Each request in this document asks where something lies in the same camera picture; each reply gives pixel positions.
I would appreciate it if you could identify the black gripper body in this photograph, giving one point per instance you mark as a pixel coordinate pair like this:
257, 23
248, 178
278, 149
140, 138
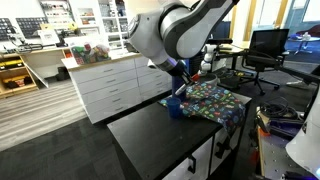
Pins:
178, 70

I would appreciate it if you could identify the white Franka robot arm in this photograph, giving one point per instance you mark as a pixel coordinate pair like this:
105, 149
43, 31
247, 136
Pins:
173, 30

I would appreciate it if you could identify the blue plastic cup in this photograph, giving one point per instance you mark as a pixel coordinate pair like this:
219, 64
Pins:
174, 107

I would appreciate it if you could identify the white round bowl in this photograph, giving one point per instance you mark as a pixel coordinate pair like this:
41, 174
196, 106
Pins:
209, 79

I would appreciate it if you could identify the space print dark cloth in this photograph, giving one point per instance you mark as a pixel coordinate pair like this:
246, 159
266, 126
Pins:
213, 103

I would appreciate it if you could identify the long white drawer cabinet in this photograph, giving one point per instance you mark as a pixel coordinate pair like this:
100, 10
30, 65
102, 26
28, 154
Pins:
110, 83

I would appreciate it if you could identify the black office chair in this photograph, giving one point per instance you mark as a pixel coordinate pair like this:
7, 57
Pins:
263, 71

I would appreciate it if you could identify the black table with white drawers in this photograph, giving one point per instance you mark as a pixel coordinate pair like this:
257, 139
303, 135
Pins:
200, 156

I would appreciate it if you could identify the black computer monitor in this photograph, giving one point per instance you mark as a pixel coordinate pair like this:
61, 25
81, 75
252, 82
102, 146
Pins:
269, 40

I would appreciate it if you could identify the bin of colourful toys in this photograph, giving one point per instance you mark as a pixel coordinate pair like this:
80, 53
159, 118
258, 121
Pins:
90, 53

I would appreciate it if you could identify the white shelf unit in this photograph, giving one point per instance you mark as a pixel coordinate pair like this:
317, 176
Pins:
100, 20

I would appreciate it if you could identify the black metal stand pole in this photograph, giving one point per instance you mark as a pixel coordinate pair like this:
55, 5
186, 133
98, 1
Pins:
300, 75

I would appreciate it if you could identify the metal perforated bench plate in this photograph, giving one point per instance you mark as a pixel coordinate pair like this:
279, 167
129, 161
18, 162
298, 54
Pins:
271, 158

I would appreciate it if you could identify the round blue table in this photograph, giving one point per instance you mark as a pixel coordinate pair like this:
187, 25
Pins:
301, 39

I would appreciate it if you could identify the white robot housing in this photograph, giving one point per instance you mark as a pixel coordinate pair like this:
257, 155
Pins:
305, 143

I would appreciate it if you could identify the white paper sign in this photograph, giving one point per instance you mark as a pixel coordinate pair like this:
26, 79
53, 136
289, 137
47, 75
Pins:
48, 36

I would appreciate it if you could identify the wooden workbench with shelves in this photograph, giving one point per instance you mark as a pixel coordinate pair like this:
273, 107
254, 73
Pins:
16, 75

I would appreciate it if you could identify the yellow black tool case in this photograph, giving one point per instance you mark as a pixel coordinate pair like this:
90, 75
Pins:
10, 64

